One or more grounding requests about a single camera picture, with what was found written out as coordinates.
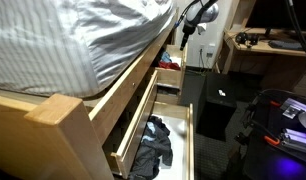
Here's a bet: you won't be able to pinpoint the black headphones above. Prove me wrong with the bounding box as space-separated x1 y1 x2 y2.
234 31 260 48

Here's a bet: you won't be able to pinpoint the orange clamp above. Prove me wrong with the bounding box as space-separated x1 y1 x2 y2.
269 99 283 108
263 134 281 147

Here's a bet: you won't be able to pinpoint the aluminium rail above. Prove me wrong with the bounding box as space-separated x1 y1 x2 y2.
280 127 306 156

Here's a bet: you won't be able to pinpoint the grey patterned garment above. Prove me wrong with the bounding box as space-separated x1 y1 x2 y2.
128 128 174 180

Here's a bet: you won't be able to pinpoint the light blue garment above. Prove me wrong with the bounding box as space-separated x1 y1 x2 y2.
140 121 158 143

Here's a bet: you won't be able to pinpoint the thin black power cable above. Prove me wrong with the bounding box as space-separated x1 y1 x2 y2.
197 48 208 69

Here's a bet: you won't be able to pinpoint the small wooden drawer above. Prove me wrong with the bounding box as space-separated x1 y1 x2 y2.
154 43 189 90

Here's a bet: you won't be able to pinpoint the black robot cart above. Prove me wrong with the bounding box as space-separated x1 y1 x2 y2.
225 88 306 180

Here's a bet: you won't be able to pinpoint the black keyboard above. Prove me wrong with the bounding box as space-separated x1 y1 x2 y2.
268 39 306 52

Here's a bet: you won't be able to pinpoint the black clamp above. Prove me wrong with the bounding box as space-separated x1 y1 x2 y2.
234 125 258 148

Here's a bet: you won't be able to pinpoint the navy garment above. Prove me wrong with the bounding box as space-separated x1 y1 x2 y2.
148 114 171 136

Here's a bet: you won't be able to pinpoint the wooden desk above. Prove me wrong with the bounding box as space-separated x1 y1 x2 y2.
214 0 306 92

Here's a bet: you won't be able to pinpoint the teal garment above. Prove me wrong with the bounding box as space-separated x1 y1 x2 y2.
160 51 173 64

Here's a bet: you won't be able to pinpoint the thick black cable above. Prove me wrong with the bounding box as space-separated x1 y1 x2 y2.
285 0 306 62

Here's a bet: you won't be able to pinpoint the black computer tower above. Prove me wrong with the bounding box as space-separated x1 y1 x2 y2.
195 72 238 142

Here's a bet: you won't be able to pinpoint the wide wooden drawer white bottom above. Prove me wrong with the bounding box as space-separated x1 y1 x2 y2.
126 101 195 180

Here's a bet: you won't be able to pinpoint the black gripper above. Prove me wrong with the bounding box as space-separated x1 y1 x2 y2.
179 23 197 52

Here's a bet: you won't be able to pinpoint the long shallow wooden drawer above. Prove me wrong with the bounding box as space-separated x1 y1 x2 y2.
105 69 160 180

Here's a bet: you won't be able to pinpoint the short wooden drawer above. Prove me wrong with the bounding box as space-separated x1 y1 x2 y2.
155 84 181 106

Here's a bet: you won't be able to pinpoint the white wall outlet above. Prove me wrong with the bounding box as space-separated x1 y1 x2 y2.
206 43 216 59

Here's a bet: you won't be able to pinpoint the black monitor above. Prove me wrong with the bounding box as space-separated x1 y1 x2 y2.
245 0 306 38

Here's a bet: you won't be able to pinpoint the light wooden bed frame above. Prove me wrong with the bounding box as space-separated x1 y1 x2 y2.
0 8 181 180

